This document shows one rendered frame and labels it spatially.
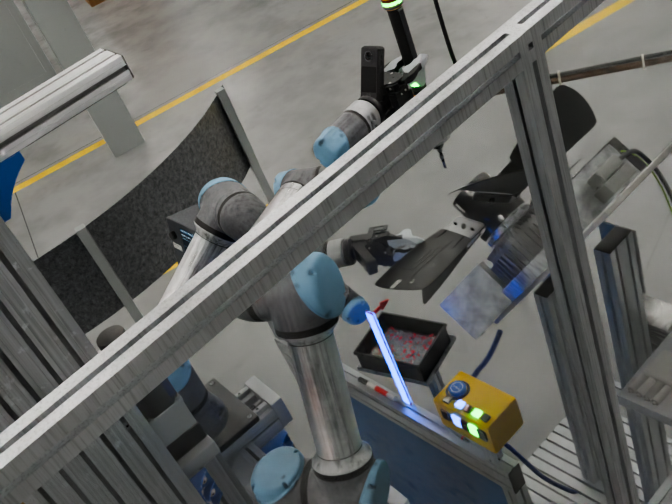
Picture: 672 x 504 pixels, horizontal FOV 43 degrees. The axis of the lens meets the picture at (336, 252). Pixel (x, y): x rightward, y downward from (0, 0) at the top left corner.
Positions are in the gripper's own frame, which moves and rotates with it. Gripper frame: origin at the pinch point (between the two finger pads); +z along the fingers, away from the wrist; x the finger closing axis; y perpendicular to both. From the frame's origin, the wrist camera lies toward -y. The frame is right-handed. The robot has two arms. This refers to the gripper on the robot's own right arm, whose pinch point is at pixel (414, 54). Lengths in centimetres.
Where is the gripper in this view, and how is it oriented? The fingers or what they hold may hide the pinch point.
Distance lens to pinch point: 195.0
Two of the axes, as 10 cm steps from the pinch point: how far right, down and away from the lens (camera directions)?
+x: 7.5, 1.6, -6.4
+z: 5.7, -6.4, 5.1
